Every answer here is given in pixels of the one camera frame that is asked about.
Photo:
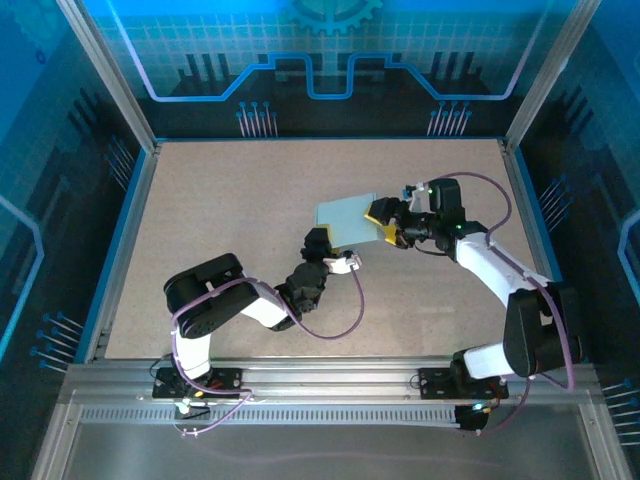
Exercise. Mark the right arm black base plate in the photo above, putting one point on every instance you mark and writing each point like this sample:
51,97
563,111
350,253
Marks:
435,382

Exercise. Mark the aluminium corner post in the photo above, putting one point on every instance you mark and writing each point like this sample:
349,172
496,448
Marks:
115,85
545,80

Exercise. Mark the grey metal plate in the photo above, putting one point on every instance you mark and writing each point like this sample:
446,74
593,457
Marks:
325,450

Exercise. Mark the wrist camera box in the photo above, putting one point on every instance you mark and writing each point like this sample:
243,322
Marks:
417,200
340,264

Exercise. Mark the aluminium side rail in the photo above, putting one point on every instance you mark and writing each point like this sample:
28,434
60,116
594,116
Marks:
522,200
140,200

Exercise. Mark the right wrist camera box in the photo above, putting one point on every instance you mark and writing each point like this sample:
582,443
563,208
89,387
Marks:
417,200

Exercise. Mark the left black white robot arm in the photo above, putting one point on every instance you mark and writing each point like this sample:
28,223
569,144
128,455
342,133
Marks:
210,290

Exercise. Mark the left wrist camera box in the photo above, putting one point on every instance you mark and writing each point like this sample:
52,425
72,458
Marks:
340,264

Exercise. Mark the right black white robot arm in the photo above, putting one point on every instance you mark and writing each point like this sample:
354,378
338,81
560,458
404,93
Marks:
530,330

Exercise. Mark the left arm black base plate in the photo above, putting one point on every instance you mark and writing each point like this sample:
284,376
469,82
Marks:
225,382

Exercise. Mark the aluminium cross beam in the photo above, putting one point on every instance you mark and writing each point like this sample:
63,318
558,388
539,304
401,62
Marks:
325,375

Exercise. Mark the light blue paper box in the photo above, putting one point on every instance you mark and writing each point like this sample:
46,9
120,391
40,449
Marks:
345,220

